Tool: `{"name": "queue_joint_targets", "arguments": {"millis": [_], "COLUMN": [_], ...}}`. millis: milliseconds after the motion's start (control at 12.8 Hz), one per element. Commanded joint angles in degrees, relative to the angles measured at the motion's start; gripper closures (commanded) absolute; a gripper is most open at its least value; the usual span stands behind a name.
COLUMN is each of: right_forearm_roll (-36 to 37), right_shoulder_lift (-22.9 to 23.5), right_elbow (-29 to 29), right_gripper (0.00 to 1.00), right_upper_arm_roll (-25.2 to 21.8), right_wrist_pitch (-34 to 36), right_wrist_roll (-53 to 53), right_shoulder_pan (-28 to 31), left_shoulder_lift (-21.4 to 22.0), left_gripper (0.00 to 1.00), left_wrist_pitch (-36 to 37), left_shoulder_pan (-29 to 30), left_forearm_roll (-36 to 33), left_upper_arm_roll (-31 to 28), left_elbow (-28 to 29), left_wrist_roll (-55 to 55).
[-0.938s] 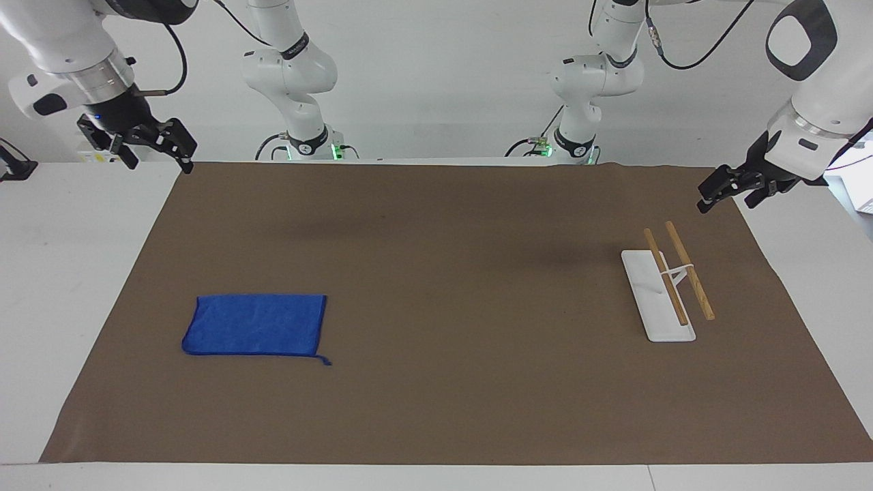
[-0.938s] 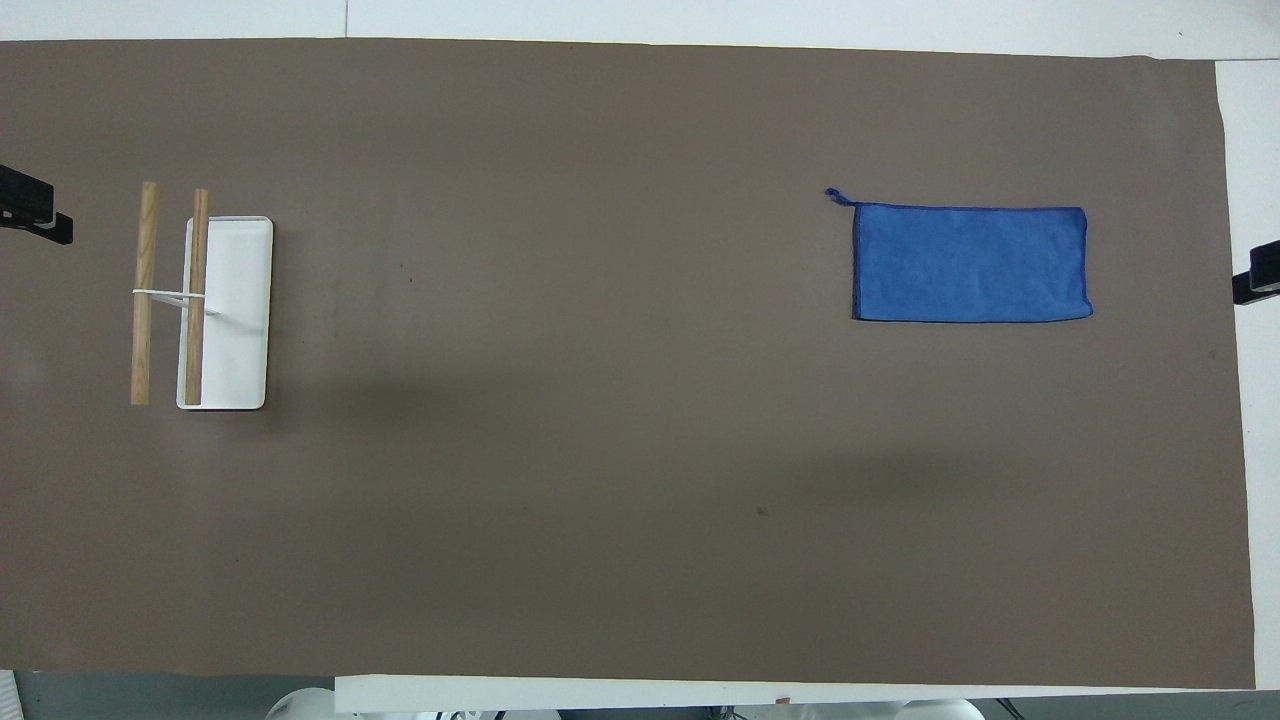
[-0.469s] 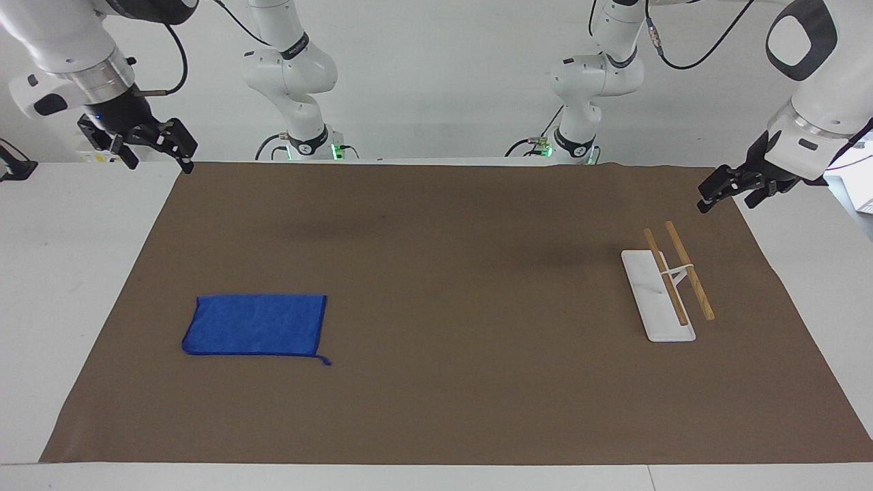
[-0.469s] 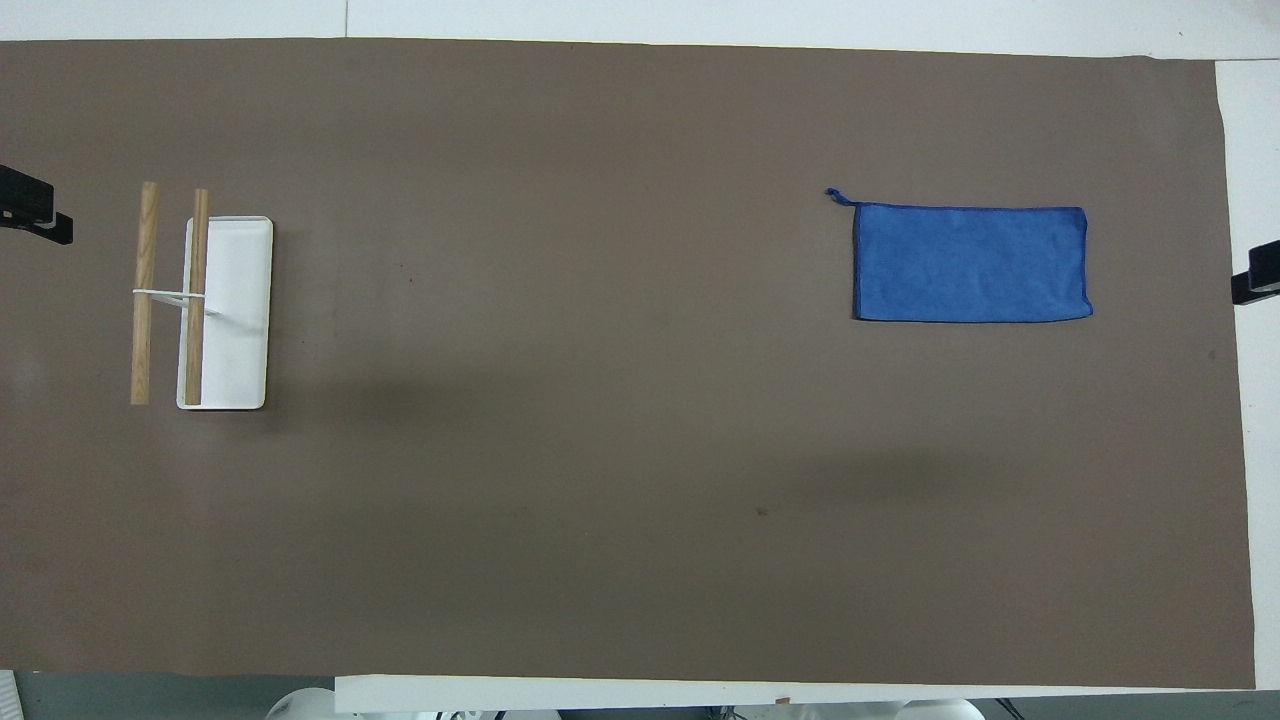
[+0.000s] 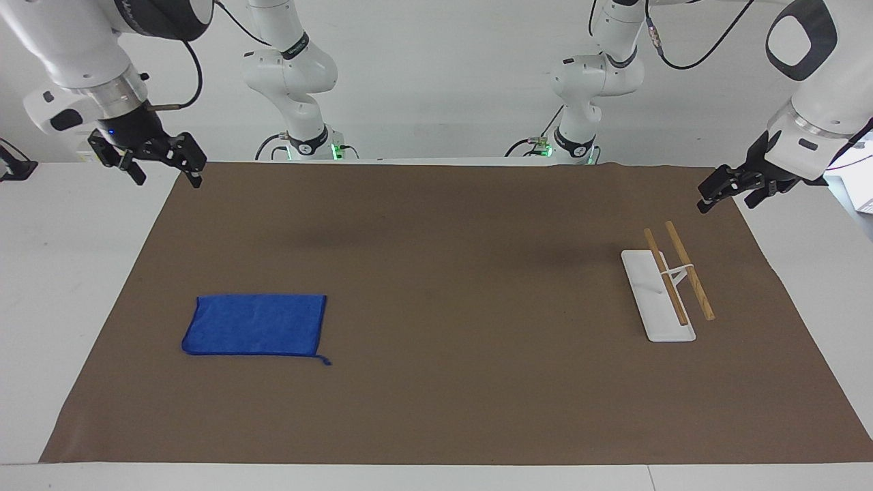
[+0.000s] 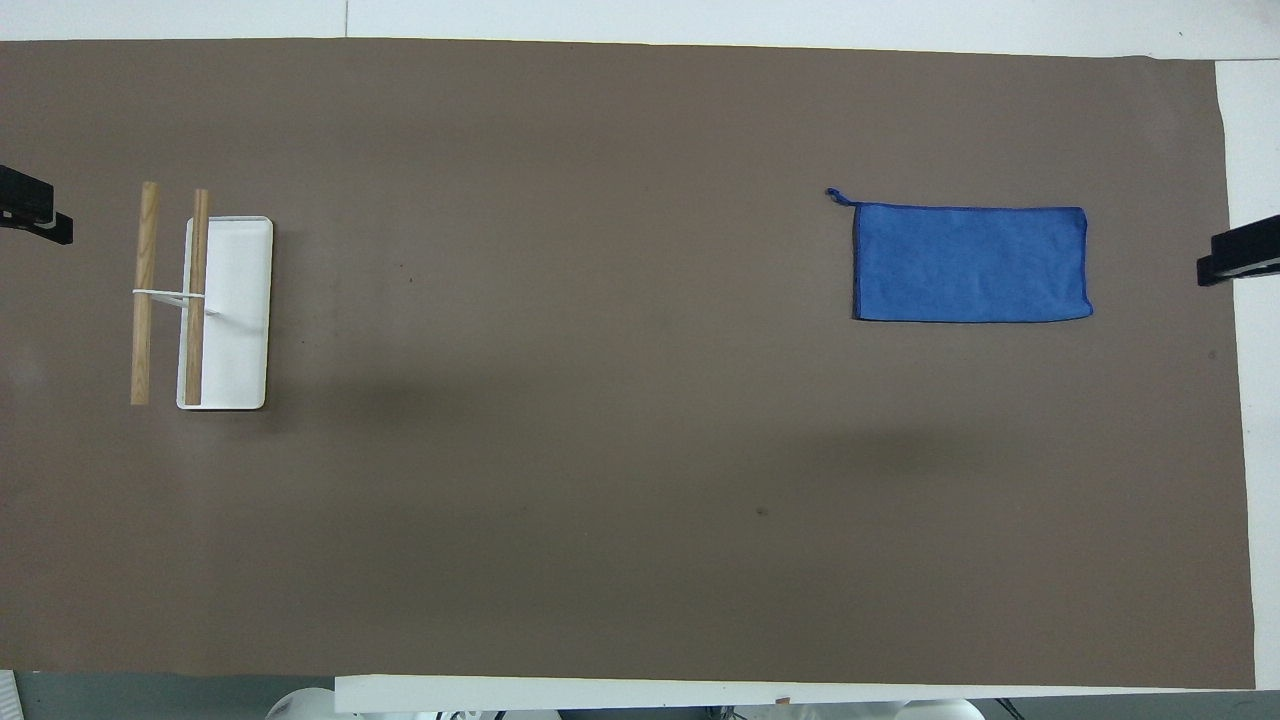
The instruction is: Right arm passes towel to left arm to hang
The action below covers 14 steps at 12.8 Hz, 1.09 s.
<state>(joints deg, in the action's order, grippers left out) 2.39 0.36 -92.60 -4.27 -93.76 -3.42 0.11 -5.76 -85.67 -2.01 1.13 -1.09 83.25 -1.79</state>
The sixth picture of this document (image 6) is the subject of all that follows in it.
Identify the blue folded towel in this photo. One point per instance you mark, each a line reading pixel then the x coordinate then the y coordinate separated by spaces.
pixel 970 265

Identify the white rack with wooden bars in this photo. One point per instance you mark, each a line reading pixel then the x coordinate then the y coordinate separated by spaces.
pixel 232 310

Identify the black stand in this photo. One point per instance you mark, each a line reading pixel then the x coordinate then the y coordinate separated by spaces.
pixel 28 205
pixel 1243 252

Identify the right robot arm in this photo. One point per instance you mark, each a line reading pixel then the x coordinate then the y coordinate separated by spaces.
pixel 935 709

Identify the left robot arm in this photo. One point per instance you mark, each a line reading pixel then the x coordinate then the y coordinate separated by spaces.
pixel 300 703

